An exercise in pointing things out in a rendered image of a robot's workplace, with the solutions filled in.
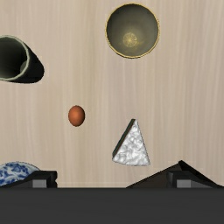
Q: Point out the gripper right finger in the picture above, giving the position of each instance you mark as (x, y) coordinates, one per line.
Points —
(180, 178)

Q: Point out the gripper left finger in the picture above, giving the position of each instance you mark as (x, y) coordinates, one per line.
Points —
(43, 178)

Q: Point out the orange-brown egg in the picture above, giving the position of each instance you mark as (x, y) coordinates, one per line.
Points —
(76, 115)

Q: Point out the dark green mug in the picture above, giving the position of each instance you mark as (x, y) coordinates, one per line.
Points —
(14, 58)

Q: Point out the olive bowl with gold rim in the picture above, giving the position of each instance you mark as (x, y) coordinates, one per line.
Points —
(132, 30)

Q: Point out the white cake wedge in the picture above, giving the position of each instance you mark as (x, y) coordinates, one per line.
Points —
(132, 147)

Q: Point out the blue and white plate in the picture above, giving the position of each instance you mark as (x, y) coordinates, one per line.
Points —
(14, 172)

